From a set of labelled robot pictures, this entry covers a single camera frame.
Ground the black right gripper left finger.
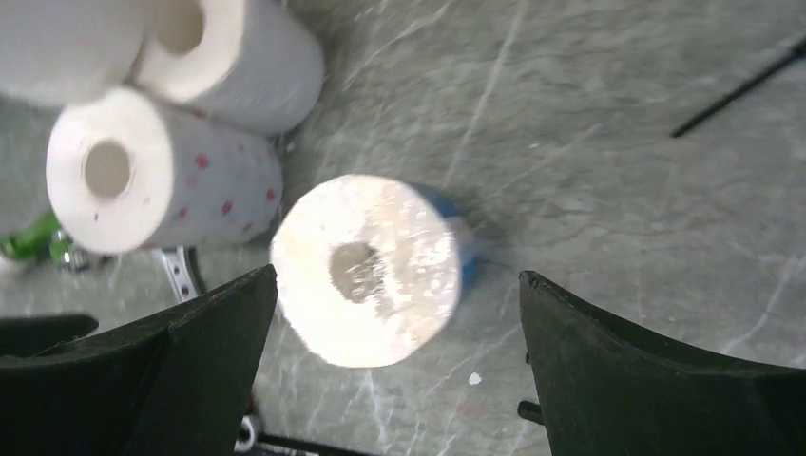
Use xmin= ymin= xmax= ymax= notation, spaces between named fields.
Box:
xmin=1 ymin=265 xmax=278 ymax=455

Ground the blue roll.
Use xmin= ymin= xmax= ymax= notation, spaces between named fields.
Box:
xmin=271 ymin=174 xmax=477 ymax=369

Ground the orange handled screwdriver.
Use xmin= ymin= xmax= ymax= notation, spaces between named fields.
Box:
xmin=670 ymin=37 xmax=805 ymax=139

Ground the green handled tool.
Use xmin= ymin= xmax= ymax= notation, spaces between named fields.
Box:
xmin=1 ymin=212 xmax=97 ymax=279

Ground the white roll of pile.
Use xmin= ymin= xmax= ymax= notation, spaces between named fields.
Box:
xmin=132 ymin=1 xmax=325 ymax=134
xmin=46 ymin=88 xmax=283 ymax=255
xmin=1 ymin=1 xmax=151 ymax=106

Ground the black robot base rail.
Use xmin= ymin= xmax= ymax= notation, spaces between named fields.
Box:
xmin=234 ymin=414 xmax=370 ymax=456

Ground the white roll right of pile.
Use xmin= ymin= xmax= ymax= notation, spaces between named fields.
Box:
xmin=132 ymin=1 xmax=325 ymax=134

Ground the white roll front of pile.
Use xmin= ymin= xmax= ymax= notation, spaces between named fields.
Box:
xmin=46 ymin=88 xmax=283 ymax=255

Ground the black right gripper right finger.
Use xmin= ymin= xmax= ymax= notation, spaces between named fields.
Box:
xmin=518 ymin=271 xmax=805 ymax=456

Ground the white roll top of pile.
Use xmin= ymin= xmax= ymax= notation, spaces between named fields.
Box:
xmin=1 ymin=1 xmax=151 ymax=106

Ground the red adjustable wrench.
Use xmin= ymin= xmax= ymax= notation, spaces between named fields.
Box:
xmin=151 ymin=245 xmax=204 ymax=303

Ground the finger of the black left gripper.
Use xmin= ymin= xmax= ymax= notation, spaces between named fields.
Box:
xmin=1 ymin=313 xmax=99 ymax=357

